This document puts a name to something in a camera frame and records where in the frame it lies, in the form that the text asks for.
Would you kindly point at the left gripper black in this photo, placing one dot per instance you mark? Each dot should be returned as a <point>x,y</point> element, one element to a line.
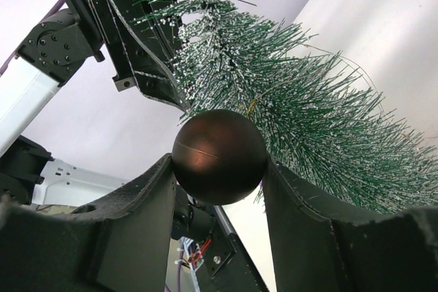
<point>140,52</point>

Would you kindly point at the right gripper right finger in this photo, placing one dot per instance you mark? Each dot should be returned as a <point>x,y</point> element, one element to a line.
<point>320,243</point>

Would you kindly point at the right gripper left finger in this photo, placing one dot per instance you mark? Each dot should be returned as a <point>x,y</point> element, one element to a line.
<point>119,242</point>

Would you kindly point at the dark red bauble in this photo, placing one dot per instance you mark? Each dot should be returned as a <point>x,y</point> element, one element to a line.
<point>219,157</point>

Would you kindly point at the small frosted christmas tree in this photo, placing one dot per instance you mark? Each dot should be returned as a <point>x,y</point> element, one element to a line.
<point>313,119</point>

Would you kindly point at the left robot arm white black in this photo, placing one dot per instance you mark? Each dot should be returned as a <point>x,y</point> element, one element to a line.
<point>52,52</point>

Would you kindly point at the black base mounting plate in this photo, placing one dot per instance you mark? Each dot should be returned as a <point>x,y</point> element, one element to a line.
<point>211,249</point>

